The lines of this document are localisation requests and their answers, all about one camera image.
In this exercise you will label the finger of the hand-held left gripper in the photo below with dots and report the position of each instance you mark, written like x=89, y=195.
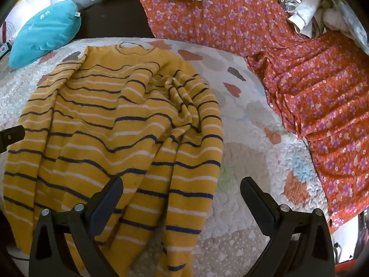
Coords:
x=13, y=137

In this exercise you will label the dark brown cloth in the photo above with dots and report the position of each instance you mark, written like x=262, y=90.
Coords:
x=115, y=17

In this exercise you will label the crumpled white grey cloth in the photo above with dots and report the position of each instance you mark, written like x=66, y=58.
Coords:
x=325, y=8

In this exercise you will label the orange floral cloth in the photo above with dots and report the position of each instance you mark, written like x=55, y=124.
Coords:
x=311, y=86

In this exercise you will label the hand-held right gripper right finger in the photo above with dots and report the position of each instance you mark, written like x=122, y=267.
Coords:
x=253, y=197

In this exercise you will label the yellow striped sweater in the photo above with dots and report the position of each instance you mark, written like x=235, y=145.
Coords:
x=115, y=127

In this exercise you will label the teal pillow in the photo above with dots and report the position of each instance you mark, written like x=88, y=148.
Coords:
x=43, y=36

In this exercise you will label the white heart-print quilted blanket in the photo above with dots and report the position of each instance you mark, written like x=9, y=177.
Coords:
x=253, y=138

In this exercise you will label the white pillow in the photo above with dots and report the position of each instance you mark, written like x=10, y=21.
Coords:
x=26, y=5

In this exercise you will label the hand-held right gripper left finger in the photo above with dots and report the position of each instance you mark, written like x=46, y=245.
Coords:
x=111, y=197

